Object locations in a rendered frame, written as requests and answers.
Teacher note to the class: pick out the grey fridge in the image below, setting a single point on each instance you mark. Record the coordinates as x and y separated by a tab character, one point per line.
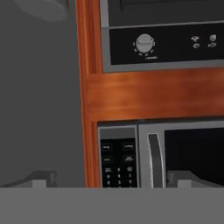
38	96

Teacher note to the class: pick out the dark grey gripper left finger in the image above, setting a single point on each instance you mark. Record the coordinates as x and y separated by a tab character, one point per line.
40	178

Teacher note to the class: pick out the grey oven knob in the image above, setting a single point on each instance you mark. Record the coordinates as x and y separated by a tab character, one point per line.
145	43

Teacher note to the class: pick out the brown wooden cabinet frame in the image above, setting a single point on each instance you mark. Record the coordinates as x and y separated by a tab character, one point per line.
140	93

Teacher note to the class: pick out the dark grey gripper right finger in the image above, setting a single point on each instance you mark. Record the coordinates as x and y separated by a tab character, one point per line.
184	178

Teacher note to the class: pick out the grey and black microwave oven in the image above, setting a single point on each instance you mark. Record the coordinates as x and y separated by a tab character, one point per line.
163	154

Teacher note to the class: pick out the grey microwave door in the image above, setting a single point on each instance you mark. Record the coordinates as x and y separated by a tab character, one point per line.
186	154

